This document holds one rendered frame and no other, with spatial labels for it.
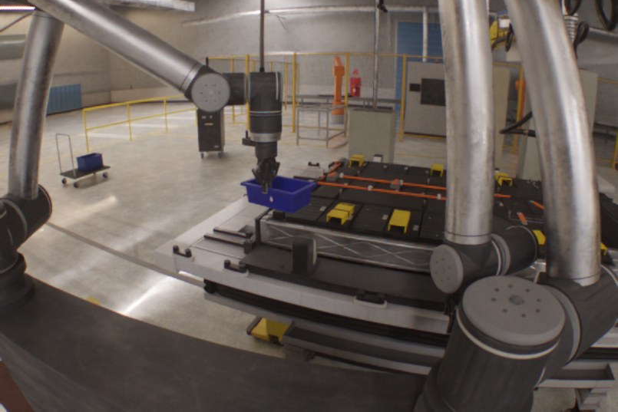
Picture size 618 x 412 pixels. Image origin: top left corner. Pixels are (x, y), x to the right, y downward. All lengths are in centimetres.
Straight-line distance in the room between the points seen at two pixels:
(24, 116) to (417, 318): 156
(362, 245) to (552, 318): 92
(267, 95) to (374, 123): 488
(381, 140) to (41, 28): 534
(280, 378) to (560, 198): 76
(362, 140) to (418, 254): 474
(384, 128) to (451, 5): 523
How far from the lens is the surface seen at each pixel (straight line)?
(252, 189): 127
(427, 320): 126
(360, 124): 597
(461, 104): 69
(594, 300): 81
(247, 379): 92
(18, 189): 149
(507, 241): 82
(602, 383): 195
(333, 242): 141
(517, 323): 59
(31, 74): 137
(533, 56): 82
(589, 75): 647
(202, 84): 93
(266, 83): 110
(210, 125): 687
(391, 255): 138
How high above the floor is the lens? 160
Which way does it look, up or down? 17 degrees down
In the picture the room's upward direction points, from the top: 1 degrees clockwise
